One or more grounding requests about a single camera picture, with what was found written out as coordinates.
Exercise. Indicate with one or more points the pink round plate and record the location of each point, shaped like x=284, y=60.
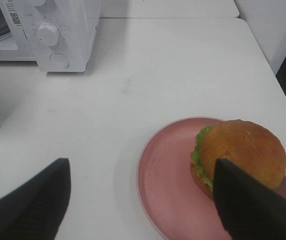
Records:
x=173, y=202

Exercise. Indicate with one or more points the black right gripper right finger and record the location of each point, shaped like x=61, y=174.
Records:
x=248, y=210

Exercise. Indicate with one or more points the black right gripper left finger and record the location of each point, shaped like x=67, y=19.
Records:
x=35, y=210

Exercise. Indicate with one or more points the white microwave oven body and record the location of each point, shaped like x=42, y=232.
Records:
x=78, y=20

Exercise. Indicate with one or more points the white warning label sticker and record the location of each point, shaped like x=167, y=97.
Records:
x=13, y=13

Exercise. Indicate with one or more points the burger with lettuce and cheese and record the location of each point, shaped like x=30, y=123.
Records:
x=250, y=146

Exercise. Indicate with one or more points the white timer knob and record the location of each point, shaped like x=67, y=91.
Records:
x=49, y=34

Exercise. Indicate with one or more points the round white door button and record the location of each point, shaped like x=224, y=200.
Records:
x=59, y=60

